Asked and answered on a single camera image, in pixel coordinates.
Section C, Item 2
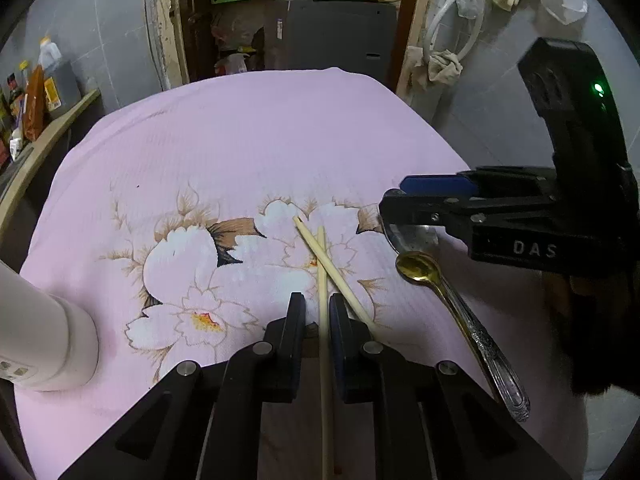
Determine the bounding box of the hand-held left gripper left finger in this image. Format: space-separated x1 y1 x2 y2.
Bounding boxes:
59 292 307 480

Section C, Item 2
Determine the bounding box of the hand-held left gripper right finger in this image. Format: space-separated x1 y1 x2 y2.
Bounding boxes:
327 292 572 480

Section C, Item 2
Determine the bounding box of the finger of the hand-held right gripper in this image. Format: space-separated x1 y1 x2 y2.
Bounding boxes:
399 166 557 200
378 188 501 242

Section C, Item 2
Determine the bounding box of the gold spoon with silver handle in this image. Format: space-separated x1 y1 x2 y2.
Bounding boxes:
394 251 531 422

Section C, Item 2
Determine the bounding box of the white plastic utensil basket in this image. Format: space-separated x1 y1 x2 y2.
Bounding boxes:
0 258 100 392

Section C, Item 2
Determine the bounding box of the person's right hand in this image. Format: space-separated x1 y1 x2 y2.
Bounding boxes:
541 270 632 397

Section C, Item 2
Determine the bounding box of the knotted beige rag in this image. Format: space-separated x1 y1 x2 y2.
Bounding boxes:
406 46 462 84

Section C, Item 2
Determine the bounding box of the grey cabinet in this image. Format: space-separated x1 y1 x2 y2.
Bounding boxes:
271 0 399 92

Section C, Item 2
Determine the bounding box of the pink floral tablecloth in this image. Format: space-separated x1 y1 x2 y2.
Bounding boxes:
14 66 587 480

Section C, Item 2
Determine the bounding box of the white plastic jug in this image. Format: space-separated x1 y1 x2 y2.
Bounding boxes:
214 49 252 77

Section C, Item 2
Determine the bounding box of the blue and white packet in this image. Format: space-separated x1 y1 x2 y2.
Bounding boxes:
8 126 26 162

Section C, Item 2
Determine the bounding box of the orange spice packet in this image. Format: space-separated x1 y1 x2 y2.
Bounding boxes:
23 64 49 142

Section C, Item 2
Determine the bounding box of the white hose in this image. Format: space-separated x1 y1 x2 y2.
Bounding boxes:
421 0 490 69

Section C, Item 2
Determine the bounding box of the wooden door frame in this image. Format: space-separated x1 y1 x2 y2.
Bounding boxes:
147 0 443 97

